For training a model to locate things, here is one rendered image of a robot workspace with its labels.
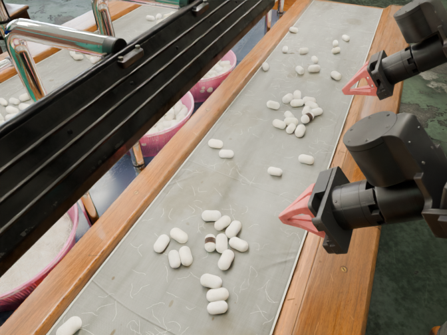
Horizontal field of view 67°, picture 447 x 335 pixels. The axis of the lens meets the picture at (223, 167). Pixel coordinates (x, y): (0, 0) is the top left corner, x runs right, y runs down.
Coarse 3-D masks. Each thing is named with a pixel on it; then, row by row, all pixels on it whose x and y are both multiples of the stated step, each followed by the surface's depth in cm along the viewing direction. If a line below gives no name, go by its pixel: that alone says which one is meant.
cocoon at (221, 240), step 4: (220, 236) 59; (224, 236) 59; (216, 240) 59; (220, 240) 59; (224, 240) 59; (216, 244) 59; (220, 244) 58; (224, 244) 58; (216, 248) 58; (220, 248) 58; (224, 248) 58; (220, 252) 58
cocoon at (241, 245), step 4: (232, 240) 59; (236, 240) 59; (240, 240) 59; (232, 244) 59; (236, 244) 58; (240, 244) 58; (244, 244) 58; (236, 248) 59; (240, 248) 58; (244, 248) 58
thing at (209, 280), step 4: (204, 276) 54; (208, 276) 54; (212, 276) 54; (216, 276) 54; (200, 280) 54; (204, 280) 54; (208, 280) 53; (212, 280) 53; (216, 280) 53; (220, 280) 54; (204, 284) 54; (208, 284) 53; (212, 284) 53; (216, 284) 53; (220, 284) 54
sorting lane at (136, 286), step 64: (320, 64) 109; (256, 128) 85; (320, 128) 85; (192, 192) 70; (256, 192) 69; (128, 256) 59; (192, 256) 59; (256, 256) 59; (64, 320) 51; (128, 320) 51; (192, 320) 51; (256, 320) 51
